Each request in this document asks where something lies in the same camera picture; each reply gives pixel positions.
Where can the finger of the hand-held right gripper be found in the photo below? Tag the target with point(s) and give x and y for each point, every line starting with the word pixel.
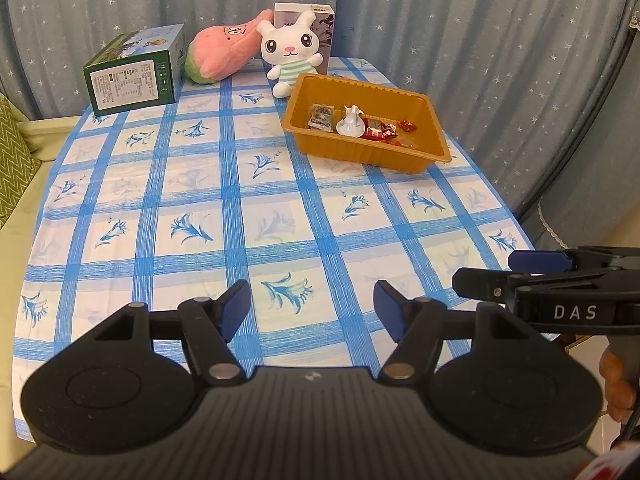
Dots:
pixel 480 284
pixel 540 261

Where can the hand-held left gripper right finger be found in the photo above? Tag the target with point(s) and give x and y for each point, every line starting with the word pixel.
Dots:
pixel 389 310

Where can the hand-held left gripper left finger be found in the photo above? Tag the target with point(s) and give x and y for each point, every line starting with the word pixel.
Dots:
pixel 235 306

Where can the orange plastic tray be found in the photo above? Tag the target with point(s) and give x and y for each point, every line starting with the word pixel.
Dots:
pixel 350 152

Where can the small red twisted candy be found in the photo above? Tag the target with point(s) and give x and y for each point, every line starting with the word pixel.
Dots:
pixel 407 125

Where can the red snack packet with figure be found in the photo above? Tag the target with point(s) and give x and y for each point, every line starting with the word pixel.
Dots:
pixel 372 131

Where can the white snack wrapper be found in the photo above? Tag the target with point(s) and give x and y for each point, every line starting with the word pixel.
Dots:
pixel 350 124

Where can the clear packet of dark snack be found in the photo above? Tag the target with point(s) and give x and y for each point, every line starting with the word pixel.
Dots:
pixel 320 117

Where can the person's right hand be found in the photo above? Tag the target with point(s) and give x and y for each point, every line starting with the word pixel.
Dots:
pixel 617 395

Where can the blue checked floral tablecloth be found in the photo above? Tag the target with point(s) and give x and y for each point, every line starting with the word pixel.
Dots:
pixel 200 270

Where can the blue star-print curtain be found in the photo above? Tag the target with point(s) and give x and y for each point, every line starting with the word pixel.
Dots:
pixel 450 35

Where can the green printed carton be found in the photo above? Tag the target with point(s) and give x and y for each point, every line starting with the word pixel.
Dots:
pixel 130 85

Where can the pink plush toy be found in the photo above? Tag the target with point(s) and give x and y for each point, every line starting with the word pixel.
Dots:
pixel 220 50

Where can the light green sofa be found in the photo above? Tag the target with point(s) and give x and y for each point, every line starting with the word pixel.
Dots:
pixel 37 135

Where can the green zigzag cushion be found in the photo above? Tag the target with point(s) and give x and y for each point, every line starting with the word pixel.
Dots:
pixel 12 160

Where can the white bunny plush toy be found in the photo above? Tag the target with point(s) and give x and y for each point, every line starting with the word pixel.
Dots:
pixel 290 45

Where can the white box with plant print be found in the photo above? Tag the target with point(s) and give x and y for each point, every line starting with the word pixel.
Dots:
pixel 325 35

